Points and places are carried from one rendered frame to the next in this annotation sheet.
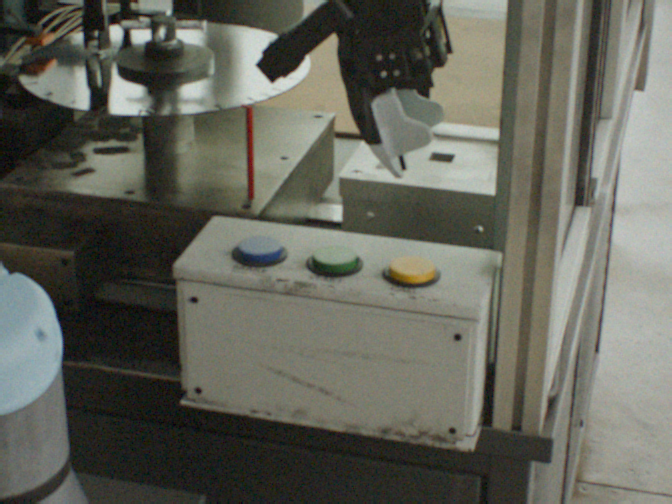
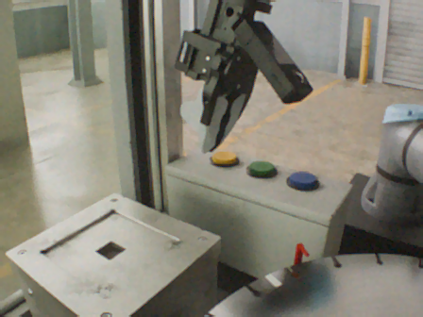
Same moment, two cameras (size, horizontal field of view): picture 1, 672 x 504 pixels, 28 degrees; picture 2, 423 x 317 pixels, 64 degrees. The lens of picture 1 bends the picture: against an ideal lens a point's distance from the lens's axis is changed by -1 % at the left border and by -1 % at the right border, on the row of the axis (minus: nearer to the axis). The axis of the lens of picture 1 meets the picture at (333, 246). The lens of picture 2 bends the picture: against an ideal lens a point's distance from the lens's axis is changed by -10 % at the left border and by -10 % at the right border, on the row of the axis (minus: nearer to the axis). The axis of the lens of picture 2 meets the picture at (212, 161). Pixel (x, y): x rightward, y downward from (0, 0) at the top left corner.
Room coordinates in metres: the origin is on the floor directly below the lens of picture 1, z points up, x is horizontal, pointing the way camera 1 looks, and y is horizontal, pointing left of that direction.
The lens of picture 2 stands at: (1.61, 0.10, 1.16)
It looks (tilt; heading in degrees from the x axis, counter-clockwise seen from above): 25 degrees down; 200
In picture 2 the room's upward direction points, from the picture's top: straight up
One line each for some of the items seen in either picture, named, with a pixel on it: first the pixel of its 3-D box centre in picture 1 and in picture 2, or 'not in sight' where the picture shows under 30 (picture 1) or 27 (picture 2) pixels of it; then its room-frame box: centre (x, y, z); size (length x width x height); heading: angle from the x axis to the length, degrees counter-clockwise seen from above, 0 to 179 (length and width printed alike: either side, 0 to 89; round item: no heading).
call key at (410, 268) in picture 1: (411, 274); (224, 160); (1.06, -0.07, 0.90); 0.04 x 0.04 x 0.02
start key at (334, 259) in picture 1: (334, 264); (261, 171); (1.08, 0.00, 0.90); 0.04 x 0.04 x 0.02
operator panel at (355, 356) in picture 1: (338, 330); (254, 215); (1.10, -0.01, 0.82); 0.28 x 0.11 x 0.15; 75
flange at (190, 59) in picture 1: (164, 53); not in sight; (1.48, 0.19, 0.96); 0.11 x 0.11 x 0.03
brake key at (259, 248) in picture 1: (260, 254); (302, 182); (1.10, 0.07, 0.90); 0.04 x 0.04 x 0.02
